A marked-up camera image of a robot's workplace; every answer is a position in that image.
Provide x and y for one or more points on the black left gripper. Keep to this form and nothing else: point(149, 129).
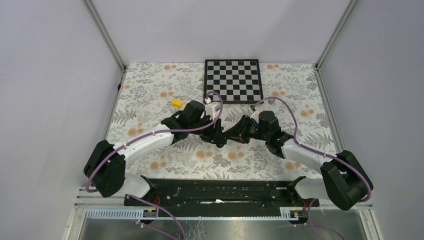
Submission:
point(215, 136)

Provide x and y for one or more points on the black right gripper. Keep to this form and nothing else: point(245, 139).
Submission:
point(238, 131)

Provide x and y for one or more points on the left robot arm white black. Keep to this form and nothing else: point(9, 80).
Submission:
point(106, 168)

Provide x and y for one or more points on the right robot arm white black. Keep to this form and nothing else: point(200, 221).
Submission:
point(343, 180)

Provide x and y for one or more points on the black white checkerboard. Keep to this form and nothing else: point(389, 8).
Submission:
point(237, 81)

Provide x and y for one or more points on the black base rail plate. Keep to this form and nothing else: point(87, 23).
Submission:
point(222, 197)

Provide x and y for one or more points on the slotted grey cable duct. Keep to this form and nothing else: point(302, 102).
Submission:
point(151, 214)

